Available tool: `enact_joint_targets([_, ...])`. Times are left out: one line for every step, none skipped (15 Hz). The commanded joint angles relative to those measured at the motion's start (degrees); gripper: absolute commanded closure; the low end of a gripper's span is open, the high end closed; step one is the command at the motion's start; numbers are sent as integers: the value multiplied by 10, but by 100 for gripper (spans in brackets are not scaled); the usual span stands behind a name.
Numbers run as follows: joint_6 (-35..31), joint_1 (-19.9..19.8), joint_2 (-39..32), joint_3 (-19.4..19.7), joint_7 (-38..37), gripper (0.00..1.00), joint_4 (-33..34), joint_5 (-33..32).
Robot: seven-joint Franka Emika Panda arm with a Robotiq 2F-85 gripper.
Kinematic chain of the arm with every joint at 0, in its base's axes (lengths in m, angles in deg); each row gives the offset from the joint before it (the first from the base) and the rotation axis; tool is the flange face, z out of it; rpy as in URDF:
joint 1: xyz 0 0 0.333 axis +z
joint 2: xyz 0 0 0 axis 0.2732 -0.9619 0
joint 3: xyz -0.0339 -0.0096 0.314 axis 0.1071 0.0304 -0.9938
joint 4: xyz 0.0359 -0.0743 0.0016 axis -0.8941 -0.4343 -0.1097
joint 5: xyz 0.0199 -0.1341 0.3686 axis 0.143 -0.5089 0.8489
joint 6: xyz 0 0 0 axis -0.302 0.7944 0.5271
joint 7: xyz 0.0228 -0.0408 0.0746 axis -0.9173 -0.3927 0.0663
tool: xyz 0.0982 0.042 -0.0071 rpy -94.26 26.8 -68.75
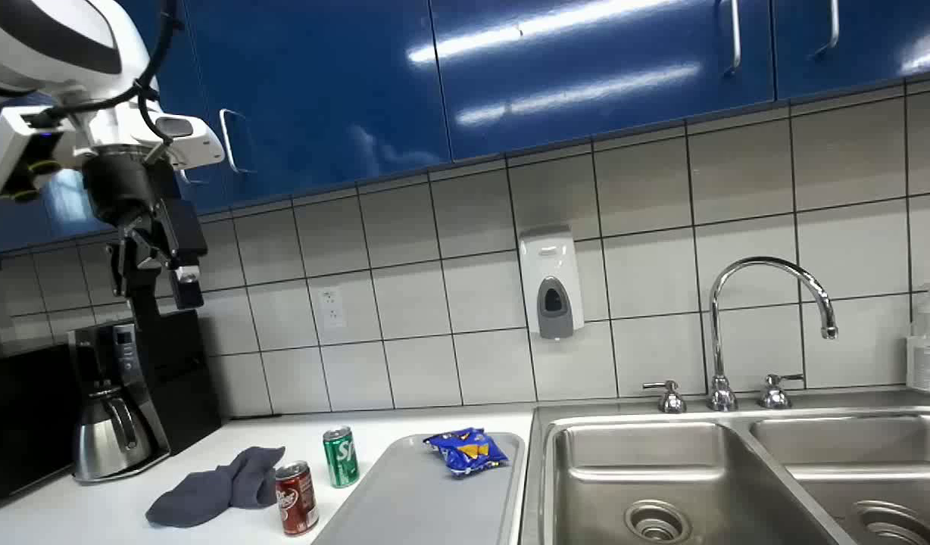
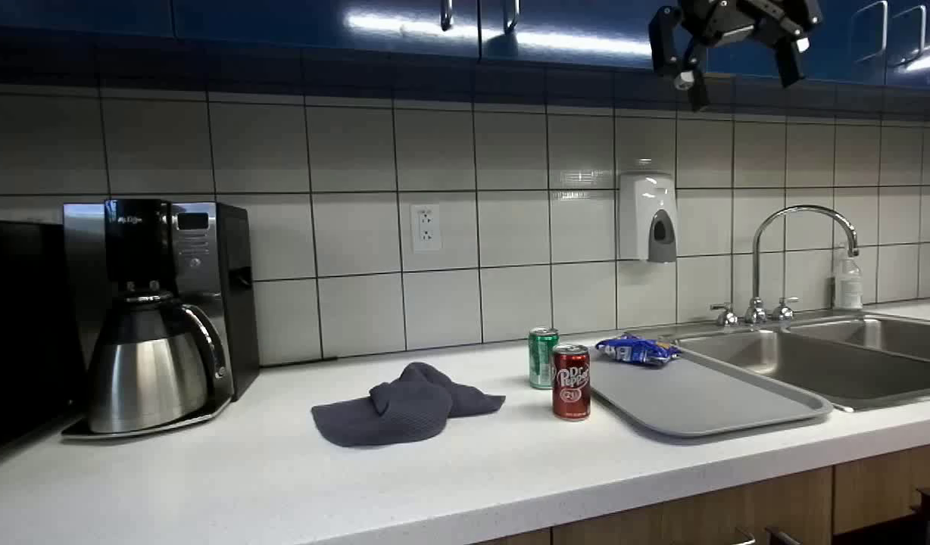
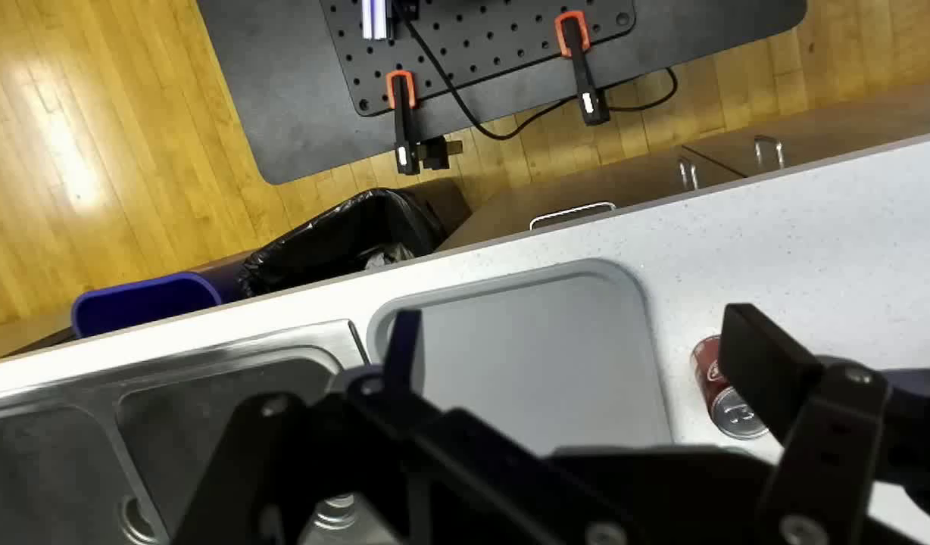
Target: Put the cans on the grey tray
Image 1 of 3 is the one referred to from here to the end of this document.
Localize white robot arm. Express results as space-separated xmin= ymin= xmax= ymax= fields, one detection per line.
xmin=0 ymin=0 xmax=224 ymax=323

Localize blue upper cabinets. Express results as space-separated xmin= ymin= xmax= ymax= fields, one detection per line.
xmin=0 ymin=0 xmax=930 ymax=250

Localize steel coffee carafe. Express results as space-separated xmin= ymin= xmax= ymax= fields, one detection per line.
xmin=75 ymin=388 xmax=154 ymax=484

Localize black coffee maker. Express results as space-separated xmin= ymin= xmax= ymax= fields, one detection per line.
xmin=72 ymin=313 xmax=224 ymax=453

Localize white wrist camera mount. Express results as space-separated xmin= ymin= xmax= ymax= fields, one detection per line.
xmin=0 ymin=107 xmax=224 ymax=199

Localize red soda can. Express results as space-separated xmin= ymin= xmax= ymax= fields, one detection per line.
xmin=274 ymin=464 xmax=318 ymax=537

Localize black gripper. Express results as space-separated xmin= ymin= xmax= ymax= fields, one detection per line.
xmin=81 ymin=146 xmax=207 ymax=328

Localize black microwave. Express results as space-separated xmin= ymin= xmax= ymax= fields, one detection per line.
xmin=0 ymin=345 xmax=79 ymax=502

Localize white soap dispenser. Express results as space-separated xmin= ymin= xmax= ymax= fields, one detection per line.
xmin=520 ymin=229 xmax=583 ymax=339

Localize blue chips bag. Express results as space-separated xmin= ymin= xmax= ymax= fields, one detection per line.
xmin=427 ymin=427 xmax=510 ymax=478

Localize stainless steel double sink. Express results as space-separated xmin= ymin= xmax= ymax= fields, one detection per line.
xmin=518 ymin=406 xmax=930 ymax=545

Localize dark grey cloth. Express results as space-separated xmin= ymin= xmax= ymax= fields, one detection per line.
xmin=146 ymin=446 xmax=283 ymax=529

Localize chrome sink faucet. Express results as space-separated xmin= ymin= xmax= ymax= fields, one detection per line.
xmin=641 ymin=254 xmax=839 ymax=414

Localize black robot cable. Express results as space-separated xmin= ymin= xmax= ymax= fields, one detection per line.
xmin=37 ymin=0 xmax=186 ymax=154

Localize green soda can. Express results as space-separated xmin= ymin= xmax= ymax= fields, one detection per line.
xmin=320 ymin=427 xmax=360 ymax=486

